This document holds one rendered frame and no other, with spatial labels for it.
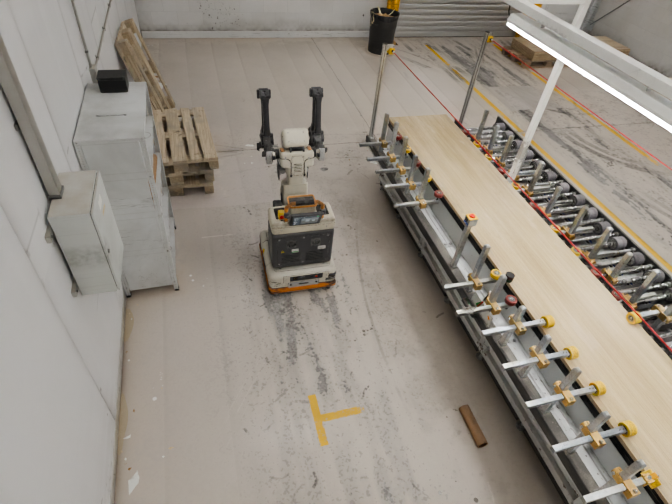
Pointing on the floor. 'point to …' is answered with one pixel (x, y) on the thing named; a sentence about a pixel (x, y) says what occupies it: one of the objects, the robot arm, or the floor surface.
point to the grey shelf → (130, 181)
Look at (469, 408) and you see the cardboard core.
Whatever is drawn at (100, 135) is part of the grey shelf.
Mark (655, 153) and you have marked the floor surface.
